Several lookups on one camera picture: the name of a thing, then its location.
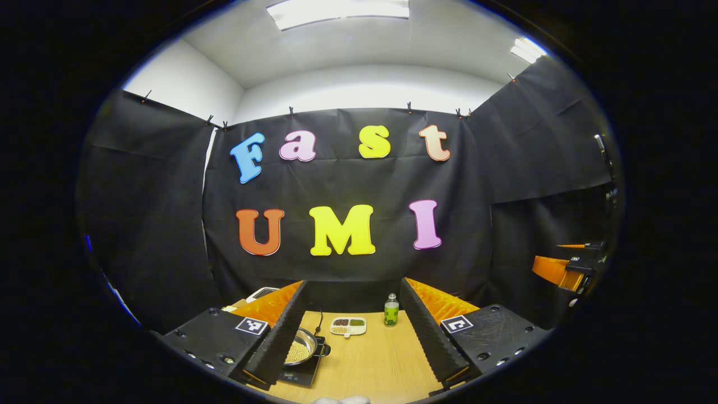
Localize large ceiling light panel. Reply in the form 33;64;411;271
266;0;410;31

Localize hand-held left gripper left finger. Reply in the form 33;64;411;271
151;279;310;392

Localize small ceiling light panel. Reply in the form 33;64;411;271
509;36;547;64

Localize white divided bean dish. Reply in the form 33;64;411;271
329;316;367;339

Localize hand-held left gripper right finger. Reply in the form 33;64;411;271
398;277;555;393

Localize row of cloth clips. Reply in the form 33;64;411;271
140;72;518;131

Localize pile of yellow soybeans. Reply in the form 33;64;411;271
284;341;311;364

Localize stainless steel pot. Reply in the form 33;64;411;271
283;327;332;368

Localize black induction cooktop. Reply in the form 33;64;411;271
278;336;327;388

